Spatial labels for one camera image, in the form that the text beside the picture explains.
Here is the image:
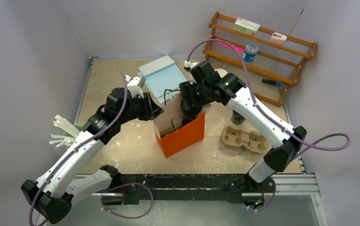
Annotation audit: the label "blue white round tin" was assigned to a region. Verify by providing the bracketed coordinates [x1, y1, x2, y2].
[242, 43, 258, 62]

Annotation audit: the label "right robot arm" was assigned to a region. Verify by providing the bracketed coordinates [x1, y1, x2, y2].
[179, 61, 307, 192]

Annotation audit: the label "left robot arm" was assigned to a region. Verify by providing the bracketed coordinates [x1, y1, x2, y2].
[21, 88, 164, 226]

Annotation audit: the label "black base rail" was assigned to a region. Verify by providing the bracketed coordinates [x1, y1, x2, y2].
[101, 165, 275, 207]

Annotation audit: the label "purple cable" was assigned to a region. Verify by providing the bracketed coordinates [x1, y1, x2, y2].
[186, 39, 352, 213]
[28, 73, 154, 226]

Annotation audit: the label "pink white tape dispenser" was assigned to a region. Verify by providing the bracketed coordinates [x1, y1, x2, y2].
[270, 32, 287, 44]

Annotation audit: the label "wooden shelf rack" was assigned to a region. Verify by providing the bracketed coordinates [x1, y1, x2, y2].
[203, 12, 317, 106]

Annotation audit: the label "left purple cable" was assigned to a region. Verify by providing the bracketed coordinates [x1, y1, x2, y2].
[28, 73, 154, 226]

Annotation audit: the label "pink highlighter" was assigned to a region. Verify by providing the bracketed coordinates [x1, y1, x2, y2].
[216, 38, 244, 53]

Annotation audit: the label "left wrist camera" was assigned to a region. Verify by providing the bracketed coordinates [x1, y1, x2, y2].
[125, 75, 146, 98]

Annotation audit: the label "white green box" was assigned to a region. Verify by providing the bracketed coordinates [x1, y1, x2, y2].
[233, 17, 261, 36]

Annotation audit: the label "orange paper bag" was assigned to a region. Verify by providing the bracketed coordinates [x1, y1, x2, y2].
[154, 89, 211, 158]

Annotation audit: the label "black blue marker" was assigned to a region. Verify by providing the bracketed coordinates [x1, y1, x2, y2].
[262, 79, 282, 87]

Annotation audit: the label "light blue paper bag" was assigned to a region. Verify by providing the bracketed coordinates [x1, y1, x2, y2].
[138, 55, 187, 104]

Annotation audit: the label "thin wooden stick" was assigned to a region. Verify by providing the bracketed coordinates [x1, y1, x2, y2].
[288, 8, 304, 36]

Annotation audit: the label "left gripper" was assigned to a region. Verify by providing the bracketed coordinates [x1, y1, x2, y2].
[118, 92, 164, 124]

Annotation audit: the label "black paper cup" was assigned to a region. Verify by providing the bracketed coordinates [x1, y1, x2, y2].
[231, 111, 245, 125]
[182, 113, 197, 126]

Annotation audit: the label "green straw holder cup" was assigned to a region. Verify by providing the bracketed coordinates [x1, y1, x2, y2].
[63, 124, 83, 137]

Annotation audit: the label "stacked white paper cups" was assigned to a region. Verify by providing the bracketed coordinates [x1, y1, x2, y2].
[215, 68, 228, 78]

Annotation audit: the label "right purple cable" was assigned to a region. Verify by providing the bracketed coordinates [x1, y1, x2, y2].
[186, 39, 352, 213]

